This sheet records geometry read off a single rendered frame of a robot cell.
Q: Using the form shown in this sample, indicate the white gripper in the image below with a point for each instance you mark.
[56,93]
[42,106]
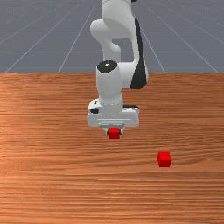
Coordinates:
[113,116]

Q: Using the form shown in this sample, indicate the red cube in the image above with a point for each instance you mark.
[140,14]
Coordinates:
[164,159]
[114,134]

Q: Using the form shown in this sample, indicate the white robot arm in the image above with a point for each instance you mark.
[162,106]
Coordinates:
[112,81]

